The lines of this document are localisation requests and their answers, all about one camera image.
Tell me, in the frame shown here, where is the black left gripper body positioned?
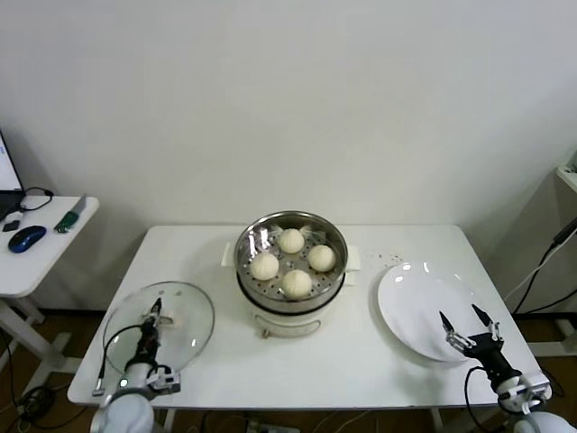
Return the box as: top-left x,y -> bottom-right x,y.
134,325 -> 160,364

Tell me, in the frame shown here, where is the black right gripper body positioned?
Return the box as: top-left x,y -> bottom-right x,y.
463,334 -> 524,384

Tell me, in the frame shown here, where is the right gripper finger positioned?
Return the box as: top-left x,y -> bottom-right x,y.
471,304 -> 502,343
439,310 -> 474,351

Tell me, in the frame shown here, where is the round glass pot lid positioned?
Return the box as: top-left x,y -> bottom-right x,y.
102,281 -> 216,378

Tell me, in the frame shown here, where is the white steamed baozi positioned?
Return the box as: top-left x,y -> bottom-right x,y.
307,244 -> 337,272
278,227 -> 306,254
281,269 -> 314,299
250,252 -> 280,281

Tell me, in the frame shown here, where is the stainless steel steamer basket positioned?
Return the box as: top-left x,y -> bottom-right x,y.
222,209 -> 364,312

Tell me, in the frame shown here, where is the white round plate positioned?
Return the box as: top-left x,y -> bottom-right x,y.
377,261 -> 479,362

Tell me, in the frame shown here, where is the white floor stand foot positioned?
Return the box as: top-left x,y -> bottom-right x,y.
526,318 -> 577,357

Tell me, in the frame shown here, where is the white table leg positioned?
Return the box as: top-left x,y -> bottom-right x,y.
430,409 -> 452,433

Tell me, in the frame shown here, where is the white side table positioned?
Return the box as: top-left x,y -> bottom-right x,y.
0,195 -> 100,375

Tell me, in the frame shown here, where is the green grey hand tool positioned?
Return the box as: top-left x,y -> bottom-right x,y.
53,193 -> 87,235

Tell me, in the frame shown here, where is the white power strip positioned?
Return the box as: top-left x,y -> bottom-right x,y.
245,418 -> 289,433

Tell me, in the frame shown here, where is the blue computer mouse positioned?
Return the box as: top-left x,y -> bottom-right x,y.
7,225 -> 47,253

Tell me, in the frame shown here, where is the black laptop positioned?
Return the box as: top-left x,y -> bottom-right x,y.
0,130 -> 26,222

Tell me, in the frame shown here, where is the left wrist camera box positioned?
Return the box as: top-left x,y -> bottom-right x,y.
146,365 -> 182,394

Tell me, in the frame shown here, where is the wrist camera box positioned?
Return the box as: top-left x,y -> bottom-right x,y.
498,373 -> 552,414
146,365 -> 182,394

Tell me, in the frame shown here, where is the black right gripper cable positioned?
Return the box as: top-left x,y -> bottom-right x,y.
463,365 -> 501,433

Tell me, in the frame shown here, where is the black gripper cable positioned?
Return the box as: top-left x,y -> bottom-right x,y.
463,365 -> 501,433
92,325 -> 148,398

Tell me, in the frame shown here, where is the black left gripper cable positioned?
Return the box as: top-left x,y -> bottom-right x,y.
92,325 -> 148,398

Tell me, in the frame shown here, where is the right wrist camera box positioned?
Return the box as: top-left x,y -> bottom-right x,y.
498,373 -> 552,414

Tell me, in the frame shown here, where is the white wall cable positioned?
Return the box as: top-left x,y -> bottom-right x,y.
502,261 -> 549,303

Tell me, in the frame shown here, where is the black cable with plug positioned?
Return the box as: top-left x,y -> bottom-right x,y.
513,223 -> 577,315

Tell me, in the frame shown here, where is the black coiled floor cable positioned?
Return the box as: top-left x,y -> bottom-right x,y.
15,382 -> 55,419

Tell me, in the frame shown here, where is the black looped desk cable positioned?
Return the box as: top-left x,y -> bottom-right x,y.
17,187 -> 54,213

